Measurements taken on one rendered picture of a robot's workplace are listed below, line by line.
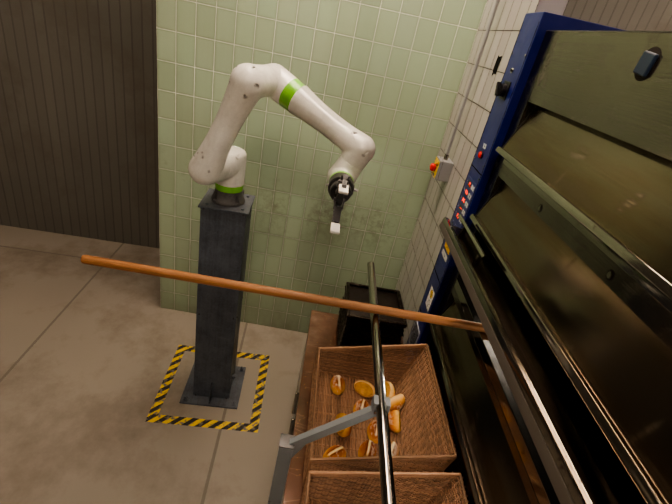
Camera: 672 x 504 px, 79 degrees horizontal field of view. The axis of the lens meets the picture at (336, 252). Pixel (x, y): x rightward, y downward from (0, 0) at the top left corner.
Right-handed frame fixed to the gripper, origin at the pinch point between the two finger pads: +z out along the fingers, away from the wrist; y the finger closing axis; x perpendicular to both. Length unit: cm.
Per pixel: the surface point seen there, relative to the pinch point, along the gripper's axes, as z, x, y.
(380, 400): 43, -18, 31
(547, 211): 12, -55, -17
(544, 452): 70, -40, 8
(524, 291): 26, -51, 1
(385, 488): 66, -18, 32
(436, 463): 31, -47, 69
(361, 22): -118, 3, -54
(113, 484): 8, 75, 149
